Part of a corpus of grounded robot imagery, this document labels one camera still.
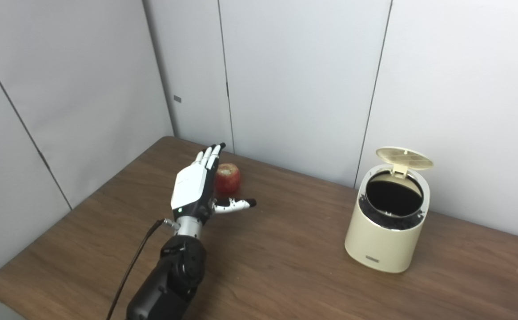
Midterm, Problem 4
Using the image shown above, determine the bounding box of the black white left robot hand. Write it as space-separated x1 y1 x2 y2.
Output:
171 143 257 223

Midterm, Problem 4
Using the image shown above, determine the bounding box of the red apple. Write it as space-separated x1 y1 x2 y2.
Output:
215 163 242 194

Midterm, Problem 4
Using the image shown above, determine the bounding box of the cream-colored bin body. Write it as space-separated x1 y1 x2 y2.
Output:
344 164 431 273

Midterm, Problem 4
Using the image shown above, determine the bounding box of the cream round bin lid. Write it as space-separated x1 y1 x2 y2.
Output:
376 147 434 179

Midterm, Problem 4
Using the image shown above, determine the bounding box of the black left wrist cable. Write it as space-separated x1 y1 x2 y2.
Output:
106 218 176 320

